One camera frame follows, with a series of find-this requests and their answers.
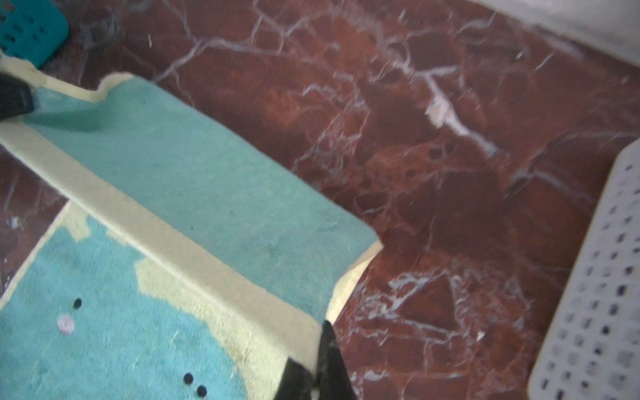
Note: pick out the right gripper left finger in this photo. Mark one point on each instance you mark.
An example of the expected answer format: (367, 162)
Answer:
(297, 383)

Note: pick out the teal plastic basket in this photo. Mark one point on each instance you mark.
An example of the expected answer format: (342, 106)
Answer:
(32, 30)

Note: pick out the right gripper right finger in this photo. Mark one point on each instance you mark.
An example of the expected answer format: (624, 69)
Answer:
(332, 375)

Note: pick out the yellow teal whale towel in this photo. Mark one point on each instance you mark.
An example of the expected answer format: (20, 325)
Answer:
(186, 263)

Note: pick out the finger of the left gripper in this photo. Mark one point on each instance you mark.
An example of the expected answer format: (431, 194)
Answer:
(16, 97)

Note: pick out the white plastic basket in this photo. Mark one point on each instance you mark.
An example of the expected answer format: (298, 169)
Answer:
(591, 350)

